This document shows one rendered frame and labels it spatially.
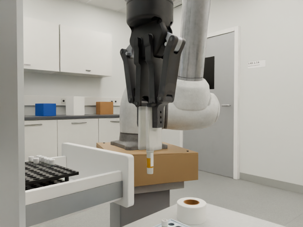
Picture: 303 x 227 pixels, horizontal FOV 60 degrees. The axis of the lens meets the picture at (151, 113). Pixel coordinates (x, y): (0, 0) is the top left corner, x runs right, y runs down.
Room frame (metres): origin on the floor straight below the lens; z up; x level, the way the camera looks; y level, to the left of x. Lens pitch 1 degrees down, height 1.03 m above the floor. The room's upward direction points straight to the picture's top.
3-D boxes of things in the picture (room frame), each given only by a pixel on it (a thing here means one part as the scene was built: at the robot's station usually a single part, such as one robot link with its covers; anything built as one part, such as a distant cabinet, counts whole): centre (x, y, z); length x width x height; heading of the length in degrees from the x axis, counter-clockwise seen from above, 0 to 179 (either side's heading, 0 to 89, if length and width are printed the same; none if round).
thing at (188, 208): (0.63, -0.10, 0.78); 0.07 x 0.07 x 0.04
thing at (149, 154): (0.42, 0.00, 0.95); 0.01 x 0.01 x 0.05
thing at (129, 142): (1.09, 0.06, 0.90); 0.22 x 0.18 x 0.06; 30
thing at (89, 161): (0.65, 0.15, 0.87); 0.29 x 0.02 x 0.11; 46
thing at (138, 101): (0.44, 0.01, 1.09); 0.04 x 0.01 x 0.11; 134
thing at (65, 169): (0.58, 0.22, 0.90); 0.18 x 0.02 x 0.01; 46
